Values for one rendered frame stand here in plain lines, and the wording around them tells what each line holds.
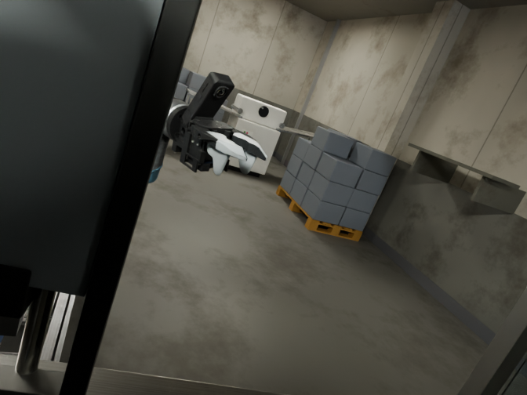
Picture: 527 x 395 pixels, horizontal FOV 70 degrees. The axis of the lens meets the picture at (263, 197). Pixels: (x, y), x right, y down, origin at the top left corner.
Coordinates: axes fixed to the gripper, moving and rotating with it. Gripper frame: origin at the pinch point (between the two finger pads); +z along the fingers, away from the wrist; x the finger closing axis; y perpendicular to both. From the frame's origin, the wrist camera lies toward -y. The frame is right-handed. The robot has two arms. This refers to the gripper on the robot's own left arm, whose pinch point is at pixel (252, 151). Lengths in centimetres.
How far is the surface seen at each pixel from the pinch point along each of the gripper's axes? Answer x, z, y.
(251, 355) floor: -90, -53, 137
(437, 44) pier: -424, -178, -68
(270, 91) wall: -532, -535, 68
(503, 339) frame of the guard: -20.9, 38.3, 14.0
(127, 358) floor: -29, -74, 129
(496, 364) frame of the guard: -19.9, 39.2, 17.4
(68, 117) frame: 32.3, 17.1, -8.6
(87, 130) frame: 31.4, 17.8, -8.0
